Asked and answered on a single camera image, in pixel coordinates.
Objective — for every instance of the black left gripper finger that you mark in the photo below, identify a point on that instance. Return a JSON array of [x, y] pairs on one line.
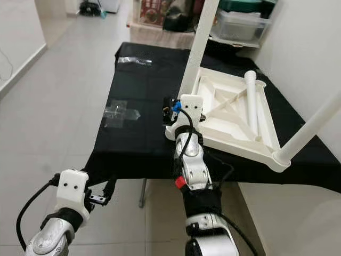
[[108, 190]]

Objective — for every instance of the metal table leg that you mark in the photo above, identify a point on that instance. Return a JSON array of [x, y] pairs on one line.
[[142, 193]]

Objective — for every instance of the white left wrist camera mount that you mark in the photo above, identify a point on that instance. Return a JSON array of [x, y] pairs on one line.
[[73, 188]]

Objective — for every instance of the metal basin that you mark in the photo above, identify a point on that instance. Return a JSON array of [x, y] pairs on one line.
[[234, 45]]

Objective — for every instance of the white plastic table top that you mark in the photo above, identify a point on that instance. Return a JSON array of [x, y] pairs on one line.
[[224, 90]]

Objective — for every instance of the clear box green lid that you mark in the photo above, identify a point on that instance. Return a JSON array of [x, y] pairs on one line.
[[245, 24]]

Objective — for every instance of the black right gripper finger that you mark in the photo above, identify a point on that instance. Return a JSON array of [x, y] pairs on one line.
[[168, 109]]

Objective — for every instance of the black bag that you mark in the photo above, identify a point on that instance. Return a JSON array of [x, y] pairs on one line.
[[178, 16]]

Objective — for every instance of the white appliance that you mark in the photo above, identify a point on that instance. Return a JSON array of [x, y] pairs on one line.
[[111, 5]]

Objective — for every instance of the checked cloth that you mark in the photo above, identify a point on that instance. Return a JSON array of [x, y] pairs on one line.
[[154, 36]]

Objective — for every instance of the clear tape patch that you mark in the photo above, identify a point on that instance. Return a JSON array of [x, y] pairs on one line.
[[121, 113]]

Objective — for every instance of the white plastic table leg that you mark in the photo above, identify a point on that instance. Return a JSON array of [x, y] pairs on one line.
[[251, 106], [309, 130], [202, 37]]

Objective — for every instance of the black tablecloth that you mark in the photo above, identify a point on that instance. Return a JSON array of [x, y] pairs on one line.
[[138, 149]]

